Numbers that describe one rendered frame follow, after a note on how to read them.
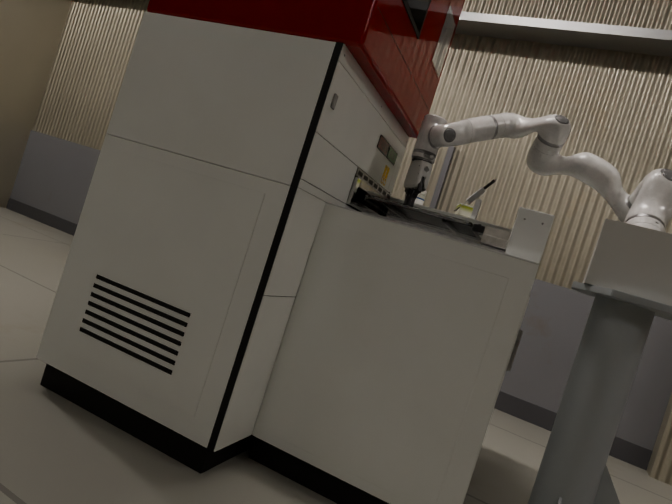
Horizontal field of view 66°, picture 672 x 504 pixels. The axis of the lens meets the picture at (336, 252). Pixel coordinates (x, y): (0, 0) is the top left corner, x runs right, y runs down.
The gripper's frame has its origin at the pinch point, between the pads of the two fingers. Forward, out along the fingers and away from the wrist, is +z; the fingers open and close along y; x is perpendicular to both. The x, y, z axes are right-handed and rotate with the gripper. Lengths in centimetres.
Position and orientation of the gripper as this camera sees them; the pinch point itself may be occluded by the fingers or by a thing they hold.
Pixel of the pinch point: (408, 203)
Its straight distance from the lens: 184.9
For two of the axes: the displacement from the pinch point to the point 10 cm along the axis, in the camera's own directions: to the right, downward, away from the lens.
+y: -3.2, -1.1, 9.4
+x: -9.0, -2.8, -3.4
